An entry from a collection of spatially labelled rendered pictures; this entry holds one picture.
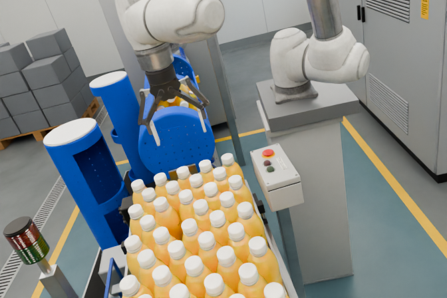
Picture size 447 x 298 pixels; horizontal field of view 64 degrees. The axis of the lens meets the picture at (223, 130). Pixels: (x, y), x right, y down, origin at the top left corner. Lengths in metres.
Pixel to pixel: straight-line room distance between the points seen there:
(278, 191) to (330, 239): 0.95
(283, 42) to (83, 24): 5.46
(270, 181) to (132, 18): 0.56
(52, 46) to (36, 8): 1.85
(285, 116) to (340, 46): 0.34
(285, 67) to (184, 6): 0.80
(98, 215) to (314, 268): 1.21
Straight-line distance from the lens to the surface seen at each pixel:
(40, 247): 0.99
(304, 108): 1.46
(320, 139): 1.57
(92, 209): 2.12
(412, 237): 2.39
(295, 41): 1.44
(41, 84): 4.88
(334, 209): 1.82
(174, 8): 0.75
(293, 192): 1.05
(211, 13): 0.74
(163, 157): 1.35
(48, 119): 5.05
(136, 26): 0.86
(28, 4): 6.91
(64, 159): 1.97
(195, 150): 1.34
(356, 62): 1.35
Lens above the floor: 1.72
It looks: 28 degrees down
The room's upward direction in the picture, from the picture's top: 15 degrees counter-clockwise
